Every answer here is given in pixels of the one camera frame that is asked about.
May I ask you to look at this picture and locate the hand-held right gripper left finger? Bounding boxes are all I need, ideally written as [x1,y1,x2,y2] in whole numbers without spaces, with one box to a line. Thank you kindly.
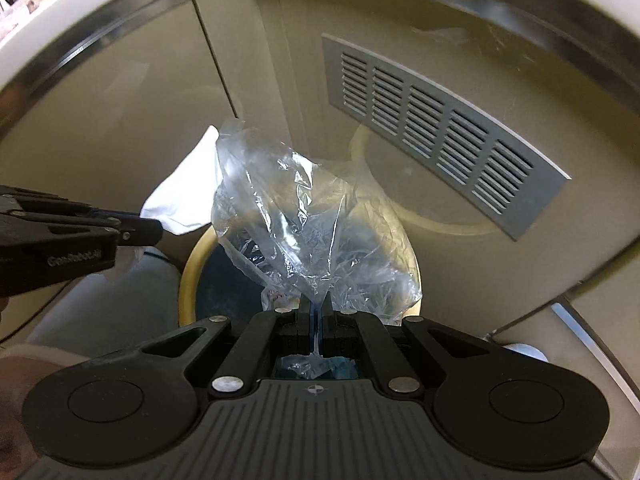
[140,307,313,396]

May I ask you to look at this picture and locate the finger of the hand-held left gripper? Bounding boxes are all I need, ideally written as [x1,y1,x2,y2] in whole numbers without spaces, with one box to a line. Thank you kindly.
[0,185,164,249]

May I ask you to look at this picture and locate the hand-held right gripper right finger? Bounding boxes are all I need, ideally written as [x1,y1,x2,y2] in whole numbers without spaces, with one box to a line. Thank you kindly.
[322,305,493,396]

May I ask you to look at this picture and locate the white tissue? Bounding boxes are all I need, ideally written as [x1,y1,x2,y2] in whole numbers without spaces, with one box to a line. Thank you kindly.
[140,125,222,237]

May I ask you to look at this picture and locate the yellow rimmed trash bin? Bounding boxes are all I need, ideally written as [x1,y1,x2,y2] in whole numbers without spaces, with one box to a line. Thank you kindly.
[179,125,506,381]

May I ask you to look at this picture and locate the clear plastic bag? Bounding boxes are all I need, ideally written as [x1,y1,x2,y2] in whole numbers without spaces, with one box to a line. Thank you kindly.
[210,117,424,327]

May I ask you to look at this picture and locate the beige cabinet door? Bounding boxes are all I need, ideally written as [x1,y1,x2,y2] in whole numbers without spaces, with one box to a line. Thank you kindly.
[0,0,243,341]
[270,0,640,311]

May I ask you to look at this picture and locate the white round object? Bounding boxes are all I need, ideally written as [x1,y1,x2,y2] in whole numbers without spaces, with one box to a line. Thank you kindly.
[502,342,549,366]

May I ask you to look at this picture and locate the grey cabinet vent grille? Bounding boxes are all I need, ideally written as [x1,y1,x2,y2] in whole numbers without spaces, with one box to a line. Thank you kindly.
[321,34,572,242]

